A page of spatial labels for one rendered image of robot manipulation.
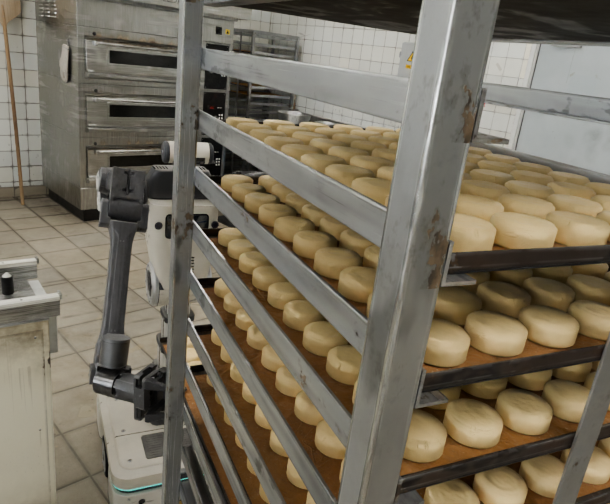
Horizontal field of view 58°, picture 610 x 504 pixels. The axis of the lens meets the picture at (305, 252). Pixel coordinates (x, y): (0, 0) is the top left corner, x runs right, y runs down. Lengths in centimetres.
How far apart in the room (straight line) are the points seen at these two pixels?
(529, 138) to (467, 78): 479
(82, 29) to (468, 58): 480
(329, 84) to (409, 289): 21
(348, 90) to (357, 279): 17
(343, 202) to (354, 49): 582
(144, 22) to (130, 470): 401
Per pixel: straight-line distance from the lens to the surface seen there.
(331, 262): 56
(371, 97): 43
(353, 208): 44
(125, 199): 138
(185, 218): 92
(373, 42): 609
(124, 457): 210
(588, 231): 49
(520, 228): 44
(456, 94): 32
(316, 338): 60
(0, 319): 170
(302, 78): 54
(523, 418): 56
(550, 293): 59
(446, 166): 33
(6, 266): 196
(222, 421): 95
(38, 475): 200
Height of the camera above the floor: 161
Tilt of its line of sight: 19 degrees down
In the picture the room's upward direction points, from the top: 7 degrees clockwise
